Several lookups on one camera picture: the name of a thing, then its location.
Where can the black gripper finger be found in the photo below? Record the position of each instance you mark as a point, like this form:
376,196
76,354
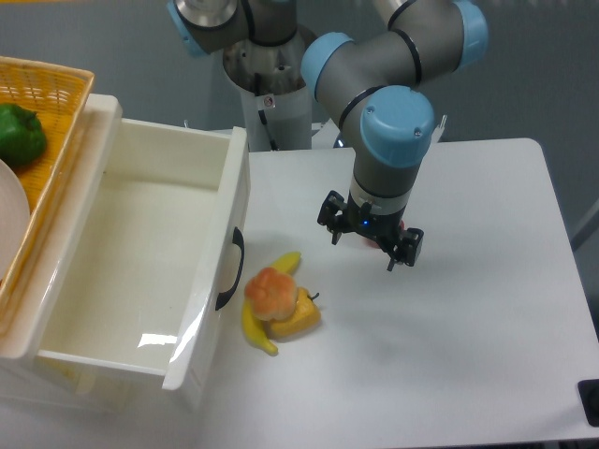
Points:
332,215
406,249

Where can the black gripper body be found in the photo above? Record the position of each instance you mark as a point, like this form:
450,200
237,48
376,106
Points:
384,229

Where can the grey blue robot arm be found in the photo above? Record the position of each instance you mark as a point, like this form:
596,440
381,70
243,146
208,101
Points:
369,90

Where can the round orange bread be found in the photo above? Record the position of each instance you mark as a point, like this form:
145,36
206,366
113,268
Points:
272,294

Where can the red object under gripper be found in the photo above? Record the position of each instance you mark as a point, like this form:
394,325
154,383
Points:
373,244

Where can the yellow bell pepper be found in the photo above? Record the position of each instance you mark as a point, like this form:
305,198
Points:
305,316

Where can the yellow banana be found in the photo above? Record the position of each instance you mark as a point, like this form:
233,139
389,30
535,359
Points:
254,329

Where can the white open drawer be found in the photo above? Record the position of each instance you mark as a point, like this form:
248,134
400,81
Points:
138,301

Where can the yellow woven basket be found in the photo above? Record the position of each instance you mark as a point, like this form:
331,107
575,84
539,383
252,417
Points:
54,97

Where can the white plate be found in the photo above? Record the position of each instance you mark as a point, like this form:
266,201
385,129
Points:
14,216

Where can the green bell pepper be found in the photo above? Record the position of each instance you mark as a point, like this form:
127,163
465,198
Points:
19,134

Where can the white drawer cabinet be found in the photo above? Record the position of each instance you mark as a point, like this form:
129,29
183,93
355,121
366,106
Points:
27,372

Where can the black drawer handle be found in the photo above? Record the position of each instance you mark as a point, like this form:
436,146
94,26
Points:
235,258

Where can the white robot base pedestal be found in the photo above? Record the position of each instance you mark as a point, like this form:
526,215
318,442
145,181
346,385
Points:
277,105

